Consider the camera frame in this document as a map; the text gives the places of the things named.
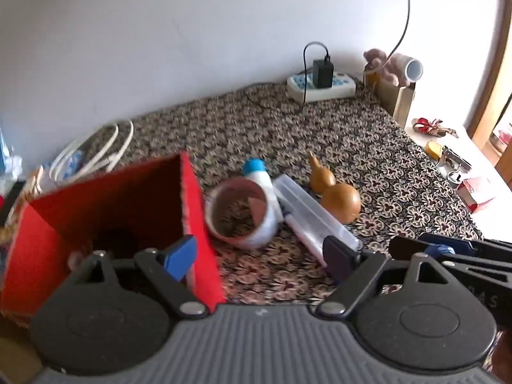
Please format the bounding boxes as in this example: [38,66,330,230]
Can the wooden box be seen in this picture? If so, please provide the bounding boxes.
[363,70,417,128]

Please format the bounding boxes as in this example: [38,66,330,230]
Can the floral patterned tablecloth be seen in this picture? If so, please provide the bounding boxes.
[38,80,484,305]

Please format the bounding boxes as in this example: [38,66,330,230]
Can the wooden door frame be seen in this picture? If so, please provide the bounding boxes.
[466,28,512,156]

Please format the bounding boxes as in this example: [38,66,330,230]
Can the blue patterned plastic bag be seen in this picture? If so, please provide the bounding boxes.
[44,150,86,177]

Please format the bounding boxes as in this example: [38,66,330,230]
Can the flat black slab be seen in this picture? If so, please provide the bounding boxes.
[0,180,28,225]

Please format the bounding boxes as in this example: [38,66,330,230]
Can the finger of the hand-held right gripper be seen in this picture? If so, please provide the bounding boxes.
[418,232,512,257]
[389,236,512,284]

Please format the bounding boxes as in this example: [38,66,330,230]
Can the white cup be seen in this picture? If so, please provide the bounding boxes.
[402,54,424,83]

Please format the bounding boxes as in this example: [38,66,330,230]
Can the hanging dark cable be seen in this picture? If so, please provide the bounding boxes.
[366,0,412,75]

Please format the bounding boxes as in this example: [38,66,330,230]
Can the white bottle with blue cap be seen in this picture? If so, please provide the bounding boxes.
[241,158,283,225]

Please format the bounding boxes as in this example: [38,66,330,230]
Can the coiled white cable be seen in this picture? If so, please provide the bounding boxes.
[50,119,134,182]

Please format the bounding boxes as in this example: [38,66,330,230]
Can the small red paper box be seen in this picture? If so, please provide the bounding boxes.
[456,176,497,213]

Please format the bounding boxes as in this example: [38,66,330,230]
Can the white plastic bag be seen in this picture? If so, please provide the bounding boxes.
[0,155,24,193]

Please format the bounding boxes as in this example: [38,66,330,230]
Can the pink plush toy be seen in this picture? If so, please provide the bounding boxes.
[363,48,409,86]

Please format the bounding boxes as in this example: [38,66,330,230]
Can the black adapter cable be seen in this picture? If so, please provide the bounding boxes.
[244,41,332,113]

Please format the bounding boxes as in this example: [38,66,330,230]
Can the blue gift bag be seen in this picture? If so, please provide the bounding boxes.
[0,126,14,169]

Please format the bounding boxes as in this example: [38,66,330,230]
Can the clear plastic case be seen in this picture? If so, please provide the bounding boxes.
[273,174,363,267]

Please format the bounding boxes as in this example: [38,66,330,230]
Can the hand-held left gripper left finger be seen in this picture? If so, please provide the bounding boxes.
[78,235,211,321]

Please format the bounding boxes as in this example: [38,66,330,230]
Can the red ribbon ornament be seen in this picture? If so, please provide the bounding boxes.
[412,117,459,139]

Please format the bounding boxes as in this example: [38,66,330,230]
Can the white power strip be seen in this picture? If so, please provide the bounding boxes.
[286,72,356,102]

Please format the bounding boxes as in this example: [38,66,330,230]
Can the brown wooden gourd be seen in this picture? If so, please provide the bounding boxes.
[309,155,362,224]

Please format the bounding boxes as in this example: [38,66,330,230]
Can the red cardboard box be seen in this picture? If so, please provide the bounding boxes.
[0,151,227,323]

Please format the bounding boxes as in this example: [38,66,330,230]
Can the wide patterned tape roll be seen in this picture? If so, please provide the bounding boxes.
[205,177,283,249]

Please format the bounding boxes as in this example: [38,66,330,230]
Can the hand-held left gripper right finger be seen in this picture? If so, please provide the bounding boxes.
[315,235,446,321]

